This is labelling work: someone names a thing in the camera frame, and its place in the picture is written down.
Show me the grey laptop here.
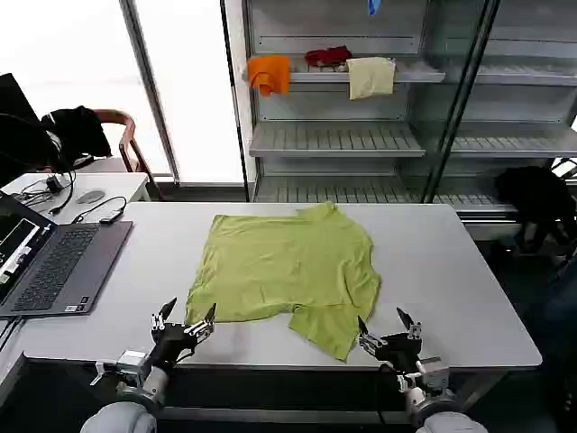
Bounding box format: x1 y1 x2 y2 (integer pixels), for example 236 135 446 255
0 189 134 319

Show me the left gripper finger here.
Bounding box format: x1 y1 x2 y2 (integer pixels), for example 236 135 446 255
184 302 218 337
151 297 179 331

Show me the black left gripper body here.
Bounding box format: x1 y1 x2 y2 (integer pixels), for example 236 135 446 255
151 321 200 369

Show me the grey metal shelf rack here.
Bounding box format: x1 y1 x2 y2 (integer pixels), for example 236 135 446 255
220 0 577 243

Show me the black bag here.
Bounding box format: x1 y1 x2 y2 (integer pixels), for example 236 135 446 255
494 165 577 258

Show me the green t-shirt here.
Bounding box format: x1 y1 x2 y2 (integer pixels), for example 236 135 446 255
184 201 383 363

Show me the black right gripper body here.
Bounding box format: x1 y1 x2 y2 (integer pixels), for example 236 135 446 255
380 332 426 373

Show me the black garment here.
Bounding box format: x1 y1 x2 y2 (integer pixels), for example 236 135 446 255
41 106 113 159

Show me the black cable with adapter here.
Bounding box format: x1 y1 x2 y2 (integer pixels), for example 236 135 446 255
71 196 128 226

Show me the black monitor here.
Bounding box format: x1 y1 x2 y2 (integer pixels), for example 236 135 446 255
0 72 60 186

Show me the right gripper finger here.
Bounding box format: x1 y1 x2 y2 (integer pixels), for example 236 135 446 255
356 315 389 354
396 307 424 341

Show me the small white desk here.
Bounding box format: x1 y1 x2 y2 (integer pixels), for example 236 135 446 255
0 171 152 226

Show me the brown wooden chair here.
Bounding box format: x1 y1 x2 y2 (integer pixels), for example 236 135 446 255
92 107 166 202

